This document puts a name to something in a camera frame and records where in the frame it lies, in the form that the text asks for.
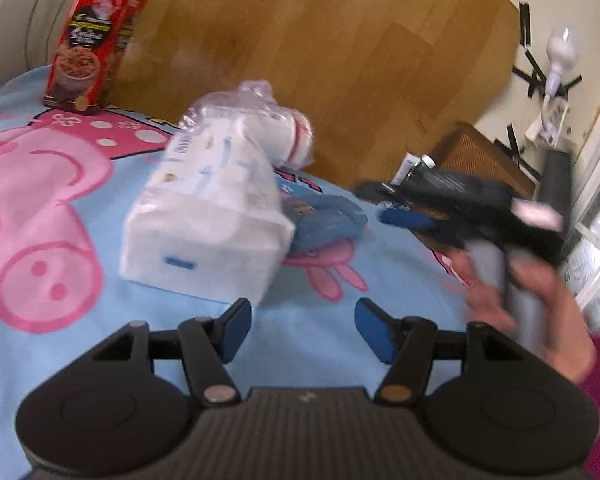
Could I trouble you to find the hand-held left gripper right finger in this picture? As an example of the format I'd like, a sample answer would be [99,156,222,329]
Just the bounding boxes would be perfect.
[355,297,524,407]

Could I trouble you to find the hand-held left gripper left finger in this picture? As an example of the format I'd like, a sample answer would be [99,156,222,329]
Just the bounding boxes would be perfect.
[92,298,254,407]

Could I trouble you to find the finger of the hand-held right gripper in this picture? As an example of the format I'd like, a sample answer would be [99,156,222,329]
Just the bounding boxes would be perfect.
[354,181,407,203]
[377,207,437,234]

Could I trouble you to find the white tissue pack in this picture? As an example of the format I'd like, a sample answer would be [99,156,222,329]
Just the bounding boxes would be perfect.
[119,89,297,307]

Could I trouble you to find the person's right hand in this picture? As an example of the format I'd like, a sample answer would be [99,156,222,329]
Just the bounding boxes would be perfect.
[450,252,597,382]

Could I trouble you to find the green drink carton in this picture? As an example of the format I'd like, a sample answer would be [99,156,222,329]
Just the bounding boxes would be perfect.
[391,152,437,187]

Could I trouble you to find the brown woven box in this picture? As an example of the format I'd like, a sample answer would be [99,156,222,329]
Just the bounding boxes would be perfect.
[429,122,542,202]

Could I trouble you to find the black tape strip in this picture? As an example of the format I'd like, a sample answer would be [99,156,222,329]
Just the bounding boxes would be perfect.
[511,52,547,99]
[517,2,532,49]
[494,124,542,182]

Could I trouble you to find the dark grey panel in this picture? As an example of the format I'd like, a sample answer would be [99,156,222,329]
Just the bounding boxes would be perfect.
[542,150,574,233]

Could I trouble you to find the clear bag of white items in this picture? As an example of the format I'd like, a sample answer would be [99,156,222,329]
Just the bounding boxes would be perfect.
[180,79,317,170]

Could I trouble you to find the wooden headboard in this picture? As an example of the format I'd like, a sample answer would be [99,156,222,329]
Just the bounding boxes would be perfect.
[104,0,525,197]

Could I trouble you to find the cartoon pig printed blanket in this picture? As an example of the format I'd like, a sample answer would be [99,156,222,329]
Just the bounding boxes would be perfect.
[0,62,523,480]

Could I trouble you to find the red snack box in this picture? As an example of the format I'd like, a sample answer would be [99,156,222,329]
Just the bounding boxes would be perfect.
[42,0,152,114]

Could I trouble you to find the white fabric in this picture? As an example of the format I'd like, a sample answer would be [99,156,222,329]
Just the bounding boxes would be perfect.
[0,0,118,95]

